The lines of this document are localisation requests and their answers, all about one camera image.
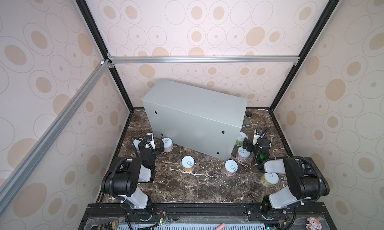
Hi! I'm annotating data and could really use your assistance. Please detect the yellow label can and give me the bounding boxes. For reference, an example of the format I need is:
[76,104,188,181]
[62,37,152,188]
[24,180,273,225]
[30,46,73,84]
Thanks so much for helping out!
[181,156,195,173]

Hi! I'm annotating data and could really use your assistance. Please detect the pink can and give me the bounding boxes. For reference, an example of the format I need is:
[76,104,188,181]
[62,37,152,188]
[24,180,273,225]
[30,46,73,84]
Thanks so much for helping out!
[162,138,174,153]
[236,147,251,162]

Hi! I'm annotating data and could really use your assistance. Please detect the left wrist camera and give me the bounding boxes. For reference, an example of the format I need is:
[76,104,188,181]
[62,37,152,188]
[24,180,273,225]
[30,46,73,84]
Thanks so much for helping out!
[145,133,156,151]

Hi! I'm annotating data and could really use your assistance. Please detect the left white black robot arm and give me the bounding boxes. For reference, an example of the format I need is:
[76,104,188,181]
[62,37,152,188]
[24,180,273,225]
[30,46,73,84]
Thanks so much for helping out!
[101,135,165,215]

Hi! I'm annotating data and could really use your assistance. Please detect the pink toy figure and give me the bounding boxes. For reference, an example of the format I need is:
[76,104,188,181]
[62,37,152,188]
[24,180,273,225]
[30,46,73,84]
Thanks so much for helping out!
[306,217,322,230]

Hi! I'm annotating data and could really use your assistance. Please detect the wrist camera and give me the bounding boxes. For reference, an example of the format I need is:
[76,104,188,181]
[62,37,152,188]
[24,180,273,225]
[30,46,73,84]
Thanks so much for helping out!
[145,133,156,151]
[253,129,263,145]

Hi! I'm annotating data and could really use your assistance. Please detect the teal label can left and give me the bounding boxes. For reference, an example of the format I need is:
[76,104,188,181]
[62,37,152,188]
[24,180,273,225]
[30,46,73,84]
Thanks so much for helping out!
[133,140,141,151]

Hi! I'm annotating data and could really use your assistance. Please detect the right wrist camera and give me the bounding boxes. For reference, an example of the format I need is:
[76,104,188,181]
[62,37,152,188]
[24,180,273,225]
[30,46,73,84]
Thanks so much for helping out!
[253,129,263,145]

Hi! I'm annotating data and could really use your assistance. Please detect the yellow can front right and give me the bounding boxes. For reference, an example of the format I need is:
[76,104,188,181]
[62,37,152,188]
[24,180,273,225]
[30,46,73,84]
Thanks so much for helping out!
[261,173,280,188]

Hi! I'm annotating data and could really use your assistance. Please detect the grey metal cabinet box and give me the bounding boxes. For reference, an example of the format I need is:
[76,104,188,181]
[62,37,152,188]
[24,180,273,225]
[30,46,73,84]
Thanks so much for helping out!
[142,79,248,161]

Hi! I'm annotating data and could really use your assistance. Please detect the brown orange label can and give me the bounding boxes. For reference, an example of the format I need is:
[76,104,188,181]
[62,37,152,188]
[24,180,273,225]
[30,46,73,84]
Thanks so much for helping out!
[223,160,238,176]

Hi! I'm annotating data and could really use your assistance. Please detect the diagonal aluminium rail left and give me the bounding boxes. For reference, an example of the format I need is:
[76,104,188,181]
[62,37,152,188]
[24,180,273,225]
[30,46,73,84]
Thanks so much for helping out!
[1,59,111,214]

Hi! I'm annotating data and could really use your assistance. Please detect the green label can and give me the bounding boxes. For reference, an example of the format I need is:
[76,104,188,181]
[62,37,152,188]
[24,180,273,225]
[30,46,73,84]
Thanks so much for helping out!
[235,132,248,147]

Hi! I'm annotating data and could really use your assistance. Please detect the glass jar black lid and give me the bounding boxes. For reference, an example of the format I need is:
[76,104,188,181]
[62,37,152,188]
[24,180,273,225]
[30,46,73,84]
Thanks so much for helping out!
[243,111,253,126]

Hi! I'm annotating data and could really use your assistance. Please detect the horizontal aluminium rail back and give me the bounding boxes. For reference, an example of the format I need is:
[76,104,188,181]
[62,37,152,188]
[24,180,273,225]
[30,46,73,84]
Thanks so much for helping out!
[111,55,300,64]

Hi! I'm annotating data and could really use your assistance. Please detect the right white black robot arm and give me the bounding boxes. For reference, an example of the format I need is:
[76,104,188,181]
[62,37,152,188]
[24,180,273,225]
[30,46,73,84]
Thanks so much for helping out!
[243,137,330,215]

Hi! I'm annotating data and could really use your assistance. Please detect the pink pen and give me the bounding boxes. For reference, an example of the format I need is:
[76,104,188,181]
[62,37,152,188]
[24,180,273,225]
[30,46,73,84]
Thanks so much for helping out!
[215,223,226,230]

